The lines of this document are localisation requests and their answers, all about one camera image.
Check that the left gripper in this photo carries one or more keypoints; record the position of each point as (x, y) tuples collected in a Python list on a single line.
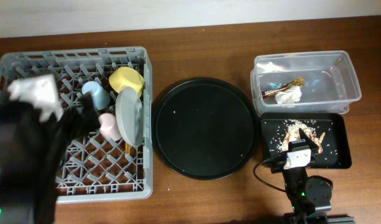
[(74, 116)]

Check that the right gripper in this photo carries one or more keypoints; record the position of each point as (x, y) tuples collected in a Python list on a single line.
[(299, 147)]

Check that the pink plastic cup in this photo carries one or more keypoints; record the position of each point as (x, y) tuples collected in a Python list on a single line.
[(109, 129)]

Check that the blue plastic cup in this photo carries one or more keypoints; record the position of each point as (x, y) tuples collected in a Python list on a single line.
[(100, 96)]

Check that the grey round plate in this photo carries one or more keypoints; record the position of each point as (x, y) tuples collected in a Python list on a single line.
[(129, 116)]

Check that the wooden chopstick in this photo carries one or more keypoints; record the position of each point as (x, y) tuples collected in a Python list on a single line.
[(127, 148)]

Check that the white napkin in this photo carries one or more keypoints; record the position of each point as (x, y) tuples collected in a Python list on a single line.
[(289, 96)]

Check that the yellow bowl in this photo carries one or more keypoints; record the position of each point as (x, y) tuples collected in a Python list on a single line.
[(125, 77)]

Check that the gold snack wrapper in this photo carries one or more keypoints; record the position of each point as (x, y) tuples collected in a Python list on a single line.
[(298, 82)]

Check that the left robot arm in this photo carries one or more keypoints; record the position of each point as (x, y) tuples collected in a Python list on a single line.
[(35, 132)]

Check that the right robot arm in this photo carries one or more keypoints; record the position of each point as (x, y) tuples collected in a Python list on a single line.
[(309, 195)]

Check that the grey plastic dishwasher rack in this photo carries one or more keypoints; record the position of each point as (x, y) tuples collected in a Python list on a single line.
[(94, 169)]

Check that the clear plastic waste bin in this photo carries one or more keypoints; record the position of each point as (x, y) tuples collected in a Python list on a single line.
[(331, 83)]

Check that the black rectangular tray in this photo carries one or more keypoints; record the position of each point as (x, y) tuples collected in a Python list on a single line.
[(326, 129)]

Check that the round black serving tray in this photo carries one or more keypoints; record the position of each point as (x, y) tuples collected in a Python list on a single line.
[(205, 128)]

